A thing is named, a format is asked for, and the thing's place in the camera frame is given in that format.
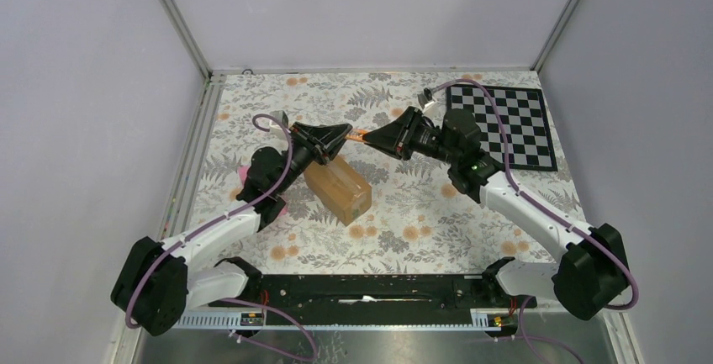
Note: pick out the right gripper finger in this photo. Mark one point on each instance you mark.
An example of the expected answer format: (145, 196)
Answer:
(399, 129)
(393, 149)

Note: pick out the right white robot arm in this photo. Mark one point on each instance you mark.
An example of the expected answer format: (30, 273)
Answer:
(589, 271)

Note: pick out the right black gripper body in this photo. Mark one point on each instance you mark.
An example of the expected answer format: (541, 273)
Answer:
(425, 140)

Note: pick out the black white chessboard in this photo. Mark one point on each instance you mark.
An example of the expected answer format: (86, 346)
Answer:
(521, 111)

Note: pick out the grey slotted cable duct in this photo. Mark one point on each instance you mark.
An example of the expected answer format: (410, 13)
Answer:
(256, 319)

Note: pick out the brown cardboard express box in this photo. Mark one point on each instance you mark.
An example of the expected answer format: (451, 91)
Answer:
(341, 189)

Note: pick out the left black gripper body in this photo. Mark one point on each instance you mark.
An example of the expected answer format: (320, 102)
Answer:
(304, 153)

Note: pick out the floral patterned table mat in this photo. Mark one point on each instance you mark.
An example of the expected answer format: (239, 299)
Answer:
(418, 222)

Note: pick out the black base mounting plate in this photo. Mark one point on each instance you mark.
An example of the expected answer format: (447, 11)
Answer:
(382, 298)

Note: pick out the orange black utility knife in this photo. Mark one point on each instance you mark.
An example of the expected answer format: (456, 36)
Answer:
(357, 135)

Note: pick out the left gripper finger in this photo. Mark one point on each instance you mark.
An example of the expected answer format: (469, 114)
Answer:
(322, 136)
(328, 148)

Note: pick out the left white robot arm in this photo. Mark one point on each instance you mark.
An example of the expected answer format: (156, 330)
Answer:
(161, 279)

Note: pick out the pink plastic bag package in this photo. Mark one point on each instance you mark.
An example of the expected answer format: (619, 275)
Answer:
(242, 172)

